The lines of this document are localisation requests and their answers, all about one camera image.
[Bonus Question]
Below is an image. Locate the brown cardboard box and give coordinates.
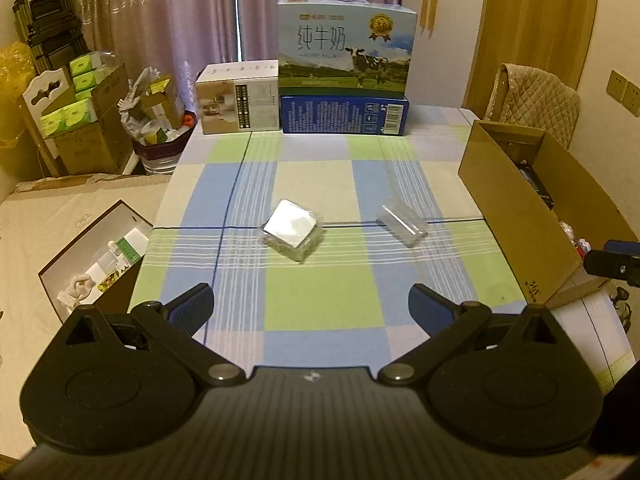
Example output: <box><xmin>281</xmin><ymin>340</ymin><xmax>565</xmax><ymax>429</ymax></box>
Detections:
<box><xmin>458</xmin><ymin>120</ymin><xmax>637</xmax><ymax>309</ymax></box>

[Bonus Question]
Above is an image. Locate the wooden wall hook strip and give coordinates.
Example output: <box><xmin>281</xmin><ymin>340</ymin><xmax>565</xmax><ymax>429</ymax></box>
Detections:
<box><xmin>419</xmin><ymin>0</ymin><xmax>438</xmax><ymax>35</ymax></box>

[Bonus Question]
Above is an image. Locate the pink curtain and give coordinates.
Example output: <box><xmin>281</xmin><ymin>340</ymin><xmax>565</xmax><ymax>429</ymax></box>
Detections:
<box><xmin>75</xmin><ymin>0</ymin><xmax>400</xmax><ymax>110</ymax></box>

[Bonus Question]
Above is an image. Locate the blue flat carton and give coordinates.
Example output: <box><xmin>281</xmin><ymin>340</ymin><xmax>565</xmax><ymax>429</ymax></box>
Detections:
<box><xmin>280</xmin><ymin>96</ymin><xmax>410</xmax><ymax>136</ymax></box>

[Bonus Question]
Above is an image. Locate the trash bin with clutter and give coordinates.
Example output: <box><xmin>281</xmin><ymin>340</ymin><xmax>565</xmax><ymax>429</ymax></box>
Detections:
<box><xmin>118</xmin><ymin>66</ymin><xmax>198</xmax><ymax>174</ymax></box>

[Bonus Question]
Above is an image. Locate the clear box with silver lid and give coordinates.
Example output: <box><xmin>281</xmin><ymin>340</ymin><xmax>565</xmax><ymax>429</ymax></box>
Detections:
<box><xmin>262</xmin><ymin>198</ymin><xmax>323</xmax><ymax>263</ymax></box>

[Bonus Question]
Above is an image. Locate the wall power socket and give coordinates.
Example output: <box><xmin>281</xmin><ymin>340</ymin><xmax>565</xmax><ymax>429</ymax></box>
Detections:
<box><xmin>605</xmin><ymin>70</ymin><xmax>640</xmax><ymax>117</ymax></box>

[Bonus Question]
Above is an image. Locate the black product box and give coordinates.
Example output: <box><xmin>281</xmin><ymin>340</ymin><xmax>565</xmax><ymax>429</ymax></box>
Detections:
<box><xmin>516</xmin><ymin>160</ymin><xmax>554</xmax><ymax>210</ymax></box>

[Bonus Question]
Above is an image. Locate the open gift box on floor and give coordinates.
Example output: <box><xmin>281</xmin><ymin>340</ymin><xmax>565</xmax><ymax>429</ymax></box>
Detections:
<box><xmin>38</xmin><ymin>200</ymin><xmax>152</xmax><ymax>322</ymax></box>

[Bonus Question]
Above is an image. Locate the clear plastic rectangular case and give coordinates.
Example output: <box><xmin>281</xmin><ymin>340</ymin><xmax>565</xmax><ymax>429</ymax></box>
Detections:
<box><xmin>376</xmin><ymin>198</ymin><xmax>427</xmax><ymax>248</ymax></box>

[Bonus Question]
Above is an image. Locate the wooden door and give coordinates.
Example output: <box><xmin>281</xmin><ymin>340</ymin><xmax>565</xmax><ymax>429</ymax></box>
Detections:
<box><xmin>463</xmin><ymin>0</ymin><xmax>598</xmax><ymax>118</ymax></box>

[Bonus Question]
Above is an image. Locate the cardboard box of green tissues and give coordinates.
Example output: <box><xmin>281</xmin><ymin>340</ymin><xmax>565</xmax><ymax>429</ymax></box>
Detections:
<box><xmin>18</xmin><ymin>51</ymin><xmax>132</xmax><ymax>177</ymax></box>

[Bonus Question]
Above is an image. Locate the checkered tablecloth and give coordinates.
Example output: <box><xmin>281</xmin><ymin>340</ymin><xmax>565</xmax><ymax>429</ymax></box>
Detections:
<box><xmin>127</xmin><ymin>104</ymin><xmax>637</xmax><ymax>396</ymax></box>

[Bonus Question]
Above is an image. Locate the beige appliance box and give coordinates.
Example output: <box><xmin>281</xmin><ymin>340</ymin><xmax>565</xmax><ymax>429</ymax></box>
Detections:
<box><xmin>195</xmin><ymin>60</ymin><xmax>280</xmax><ymax>134</ymax></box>

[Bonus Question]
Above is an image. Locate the milk carton box with cow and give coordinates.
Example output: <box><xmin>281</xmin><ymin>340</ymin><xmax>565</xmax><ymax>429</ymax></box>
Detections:
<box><xmin>278</xmin><ymin>0</ymin><xmax>416</xmax><ymax>98</ymax></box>

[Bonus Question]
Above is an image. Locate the yellow plastic bag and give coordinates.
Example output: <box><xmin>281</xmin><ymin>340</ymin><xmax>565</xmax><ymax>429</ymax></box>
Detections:
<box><xmin>0</xmin><ymin>41</ymin><xmax>37</xmax><ymax>148</ymax></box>

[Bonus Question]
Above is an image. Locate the black folding hand cart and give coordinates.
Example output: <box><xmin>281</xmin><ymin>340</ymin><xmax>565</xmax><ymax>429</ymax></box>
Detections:
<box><xmin>12</xmin><ymin>0</ymin><xmax>89</xmax><ymax>74</ymax></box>

